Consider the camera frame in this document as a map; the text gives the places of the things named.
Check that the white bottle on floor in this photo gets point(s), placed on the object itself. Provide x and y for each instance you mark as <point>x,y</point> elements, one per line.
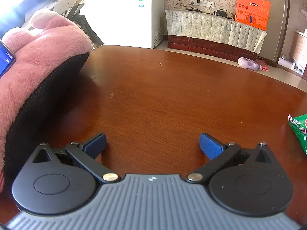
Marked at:
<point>248,63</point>

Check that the white wall socket strip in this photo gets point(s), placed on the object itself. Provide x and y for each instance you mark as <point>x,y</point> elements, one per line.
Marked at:
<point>200,2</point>

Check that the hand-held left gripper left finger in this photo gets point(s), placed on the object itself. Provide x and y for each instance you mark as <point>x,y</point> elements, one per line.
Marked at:
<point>96,145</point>

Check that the red floor slipper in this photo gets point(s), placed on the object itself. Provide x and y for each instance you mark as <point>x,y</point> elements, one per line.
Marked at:
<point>263,67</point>

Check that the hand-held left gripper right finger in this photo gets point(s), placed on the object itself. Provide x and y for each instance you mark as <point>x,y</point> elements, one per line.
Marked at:
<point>211,146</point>

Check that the parked scooter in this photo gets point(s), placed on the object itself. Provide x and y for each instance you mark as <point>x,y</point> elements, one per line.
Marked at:
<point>64,2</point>

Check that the pink plush cushion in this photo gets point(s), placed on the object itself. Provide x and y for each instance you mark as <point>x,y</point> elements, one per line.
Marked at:
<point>40,60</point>

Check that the wooden sideboard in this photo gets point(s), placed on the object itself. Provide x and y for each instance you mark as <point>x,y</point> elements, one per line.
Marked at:
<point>298,48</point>

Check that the orange gift box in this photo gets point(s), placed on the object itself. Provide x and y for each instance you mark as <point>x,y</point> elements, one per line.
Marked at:
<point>251,12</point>

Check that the white chest freezer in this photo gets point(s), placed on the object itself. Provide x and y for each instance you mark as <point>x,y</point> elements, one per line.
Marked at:
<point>124,14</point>

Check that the green snack bag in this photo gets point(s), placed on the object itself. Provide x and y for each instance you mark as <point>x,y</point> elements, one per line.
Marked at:
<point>299,129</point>

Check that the dark wooden television cabinet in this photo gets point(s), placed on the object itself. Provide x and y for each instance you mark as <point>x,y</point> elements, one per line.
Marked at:
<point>206,48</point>

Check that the cloth-covered tv cabinet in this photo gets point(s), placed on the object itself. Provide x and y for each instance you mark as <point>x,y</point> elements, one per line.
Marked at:
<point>206,26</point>

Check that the black smartphone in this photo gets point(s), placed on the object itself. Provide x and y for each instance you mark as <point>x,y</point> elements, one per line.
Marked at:
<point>5,57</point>

